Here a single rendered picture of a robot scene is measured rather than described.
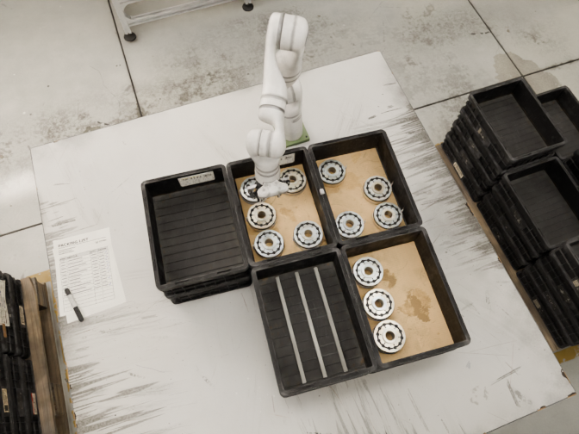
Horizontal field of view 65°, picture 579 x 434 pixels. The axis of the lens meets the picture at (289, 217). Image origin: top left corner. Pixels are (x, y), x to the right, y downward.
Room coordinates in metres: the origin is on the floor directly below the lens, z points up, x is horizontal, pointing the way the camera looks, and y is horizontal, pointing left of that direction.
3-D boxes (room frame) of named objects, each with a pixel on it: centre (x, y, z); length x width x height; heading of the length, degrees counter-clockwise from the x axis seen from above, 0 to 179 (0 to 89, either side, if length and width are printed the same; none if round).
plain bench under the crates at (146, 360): (0.54, 0.05, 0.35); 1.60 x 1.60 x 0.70; 22
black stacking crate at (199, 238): (0.58, 0.32, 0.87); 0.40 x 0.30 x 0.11; 17
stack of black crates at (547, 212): (0.94, -1.20, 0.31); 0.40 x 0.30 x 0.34; 22
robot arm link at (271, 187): (0.63, 0.06, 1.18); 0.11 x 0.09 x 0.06; 18
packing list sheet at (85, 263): (0.46, 0.74, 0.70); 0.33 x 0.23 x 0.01; 22
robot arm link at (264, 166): (0.65, 0.08, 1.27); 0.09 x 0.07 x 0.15; 83
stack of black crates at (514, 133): (1.31, -1.04, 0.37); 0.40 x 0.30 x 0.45; 22
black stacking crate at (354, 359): (0.28, -0.08, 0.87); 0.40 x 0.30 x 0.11; 17
